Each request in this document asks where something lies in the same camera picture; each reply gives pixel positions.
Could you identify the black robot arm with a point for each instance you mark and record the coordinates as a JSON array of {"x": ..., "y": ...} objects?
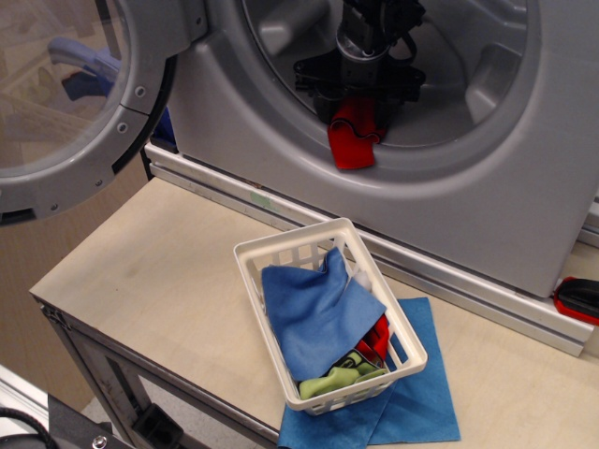
[{"x": 373, "y": 28}]

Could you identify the blue paper towel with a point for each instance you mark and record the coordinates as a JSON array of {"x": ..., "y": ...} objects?
[{"x": 415, "y": 409}]

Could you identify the aluminium profile rail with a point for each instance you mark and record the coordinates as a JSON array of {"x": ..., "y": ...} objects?
[{"x": 534, "y": 317}]

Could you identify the grey round washer door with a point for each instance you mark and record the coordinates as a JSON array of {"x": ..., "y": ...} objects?
[{"x": 83, "y": 86}]

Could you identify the blue cloth in basket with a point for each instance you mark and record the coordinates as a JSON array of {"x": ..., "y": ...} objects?
[{"x": 319, "y": 315}]

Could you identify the red cloth in basket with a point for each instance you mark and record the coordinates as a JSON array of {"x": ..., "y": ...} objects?
[{"x": 373, "y": 346}]

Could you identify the green cloth in basket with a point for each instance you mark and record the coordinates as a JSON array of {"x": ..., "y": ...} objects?
[{"x": 336, "y": 379}]

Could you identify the white plastic basket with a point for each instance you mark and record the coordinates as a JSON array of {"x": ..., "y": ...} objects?
[{"x": 306, "y": 248}]

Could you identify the red cloth with dark trim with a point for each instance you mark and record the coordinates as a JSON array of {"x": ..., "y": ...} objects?
[{"x": 353, "y": 132}]

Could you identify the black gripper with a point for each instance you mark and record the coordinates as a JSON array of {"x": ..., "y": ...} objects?
[{"x": 329, "y": 78}]

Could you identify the black base with cable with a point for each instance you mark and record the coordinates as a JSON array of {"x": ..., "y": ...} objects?
[{"x": 26, "y": 423}]

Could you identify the grey toy washing machine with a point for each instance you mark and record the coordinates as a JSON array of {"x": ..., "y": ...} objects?
[{"x": 494, "y": 169}]

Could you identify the red and black clamp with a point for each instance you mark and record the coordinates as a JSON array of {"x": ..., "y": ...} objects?
[{"x": 577, "y": 298}]

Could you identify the metal table frame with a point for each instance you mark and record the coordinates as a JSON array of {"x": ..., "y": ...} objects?
[{"x": 117, "y": 375}]

